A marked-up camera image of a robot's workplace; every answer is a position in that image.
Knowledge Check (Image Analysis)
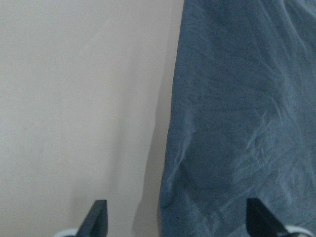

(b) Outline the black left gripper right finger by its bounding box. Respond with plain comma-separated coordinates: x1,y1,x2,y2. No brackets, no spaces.
246,198,290,237

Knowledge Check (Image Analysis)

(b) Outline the black graphic t-shirt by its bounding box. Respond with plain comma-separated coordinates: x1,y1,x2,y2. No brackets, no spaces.
160,0,316,237

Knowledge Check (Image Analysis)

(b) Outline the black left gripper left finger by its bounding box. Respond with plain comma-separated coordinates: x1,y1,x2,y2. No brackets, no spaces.
76,199,108,237

